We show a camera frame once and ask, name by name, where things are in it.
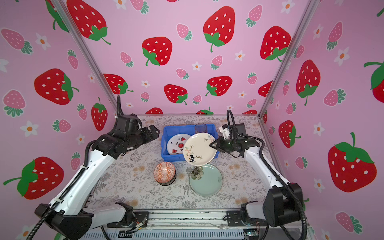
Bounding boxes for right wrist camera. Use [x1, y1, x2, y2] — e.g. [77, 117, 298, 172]
[219, 124, 248, 140]

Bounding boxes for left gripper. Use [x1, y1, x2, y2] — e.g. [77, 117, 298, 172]
[127, 124, 161, 151]

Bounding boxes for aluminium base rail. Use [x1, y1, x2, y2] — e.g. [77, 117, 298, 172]
[58, 207, 317, 240]

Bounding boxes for cream floral plate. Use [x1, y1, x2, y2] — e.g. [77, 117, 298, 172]
[183, 133, 217, 166]

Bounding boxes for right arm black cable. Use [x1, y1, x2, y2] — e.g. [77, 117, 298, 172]
[225, 109, 308, 240]

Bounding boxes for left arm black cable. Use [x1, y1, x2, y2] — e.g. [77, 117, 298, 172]
[25, 95, 125, 240]

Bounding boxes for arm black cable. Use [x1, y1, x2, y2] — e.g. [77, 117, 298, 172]
[225, 109, 308, 240]
[25, 95, 125, 240]

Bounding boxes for dark striped bottom bowl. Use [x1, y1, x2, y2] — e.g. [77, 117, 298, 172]
[158, 174, 177, 186]

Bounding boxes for orange patterned top bowl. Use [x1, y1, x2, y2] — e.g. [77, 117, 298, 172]
[154, 162, 176, 183]

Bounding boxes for blue plastic bin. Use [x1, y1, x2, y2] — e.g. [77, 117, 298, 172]
[161, 124, 219, 166]

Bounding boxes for green lit circuit board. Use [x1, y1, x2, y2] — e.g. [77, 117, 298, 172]
[244, 230, 259, 240]

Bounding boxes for green flower plate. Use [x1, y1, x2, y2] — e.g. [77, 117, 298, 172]
[190, 164, 223, 197]

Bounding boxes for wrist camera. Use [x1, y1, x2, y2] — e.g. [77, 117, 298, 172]
[219, 124, 248, 140]
[114, 114, 142, 132]

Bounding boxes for watermelon pattern plate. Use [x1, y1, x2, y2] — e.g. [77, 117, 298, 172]
[167, 134, 191, 155]

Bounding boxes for pink transparent cup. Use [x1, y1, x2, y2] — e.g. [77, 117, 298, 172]
[195, 123, 208, 134]

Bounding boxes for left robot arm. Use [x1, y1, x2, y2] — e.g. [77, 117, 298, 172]
[27, 125, 160, 240]

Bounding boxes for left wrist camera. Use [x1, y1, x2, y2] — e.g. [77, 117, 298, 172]
[114, 114, 142, 132]

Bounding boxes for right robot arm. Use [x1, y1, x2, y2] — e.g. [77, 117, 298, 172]
[210, 137, 308, 230]

